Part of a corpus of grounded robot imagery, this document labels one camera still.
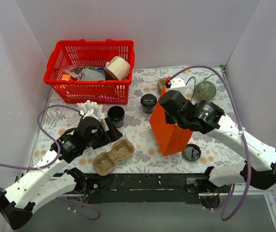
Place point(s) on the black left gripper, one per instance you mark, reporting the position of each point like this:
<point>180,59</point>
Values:
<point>104,132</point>

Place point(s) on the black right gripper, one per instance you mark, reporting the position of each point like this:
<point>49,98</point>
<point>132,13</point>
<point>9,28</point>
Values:
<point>170,112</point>

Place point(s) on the black printed coffee cup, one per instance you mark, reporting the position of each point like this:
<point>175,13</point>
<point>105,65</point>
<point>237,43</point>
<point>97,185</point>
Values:
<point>117,115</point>

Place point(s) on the black coffee cup lid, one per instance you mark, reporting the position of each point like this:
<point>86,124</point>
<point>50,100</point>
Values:
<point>191,152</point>

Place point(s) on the orange paper bag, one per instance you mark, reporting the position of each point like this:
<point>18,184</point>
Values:
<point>170,138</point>

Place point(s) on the red plastic shopping basket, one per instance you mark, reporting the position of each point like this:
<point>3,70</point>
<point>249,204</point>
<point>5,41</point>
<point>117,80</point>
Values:
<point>99,71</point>

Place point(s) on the transparent dark cup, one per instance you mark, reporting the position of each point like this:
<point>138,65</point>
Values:
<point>148,109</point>

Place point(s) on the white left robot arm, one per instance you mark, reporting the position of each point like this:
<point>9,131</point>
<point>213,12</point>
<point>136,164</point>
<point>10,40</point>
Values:
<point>22,199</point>

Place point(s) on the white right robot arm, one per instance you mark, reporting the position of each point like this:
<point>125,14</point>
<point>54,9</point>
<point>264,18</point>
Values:
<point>259,167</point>

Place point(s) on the green netted melon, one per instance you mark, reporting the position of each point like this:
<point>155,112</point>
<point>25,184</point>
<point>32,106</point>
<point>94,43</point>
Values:
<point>205,90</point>

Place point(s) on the floral table mat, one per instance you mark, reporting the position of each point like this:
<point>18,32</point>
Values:
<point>147,157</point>

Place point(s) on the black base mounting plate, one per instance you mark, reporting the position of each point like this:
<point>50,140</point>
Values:
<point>145,188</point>

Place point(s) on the brown cardboard cup carrier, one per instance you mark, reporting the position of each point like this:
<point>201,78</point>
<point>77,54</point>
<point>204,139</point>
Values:
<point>161,84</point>

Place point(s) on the grey wrapped package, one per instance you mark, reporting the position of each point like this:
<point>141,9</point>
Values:
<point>87,74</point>

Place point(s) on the beige paper wrapped roll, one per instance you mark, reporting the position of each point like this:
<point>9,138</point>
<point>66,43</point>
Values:
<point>116,69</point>

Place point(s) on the orange snack box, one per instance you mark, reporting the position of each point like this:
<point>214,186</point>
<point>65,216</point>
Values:
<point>66,77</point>

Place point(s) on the aluminium frame rail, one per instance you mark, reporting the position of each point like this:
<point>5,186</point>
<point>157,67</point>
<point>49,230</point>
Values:
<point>257,214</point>

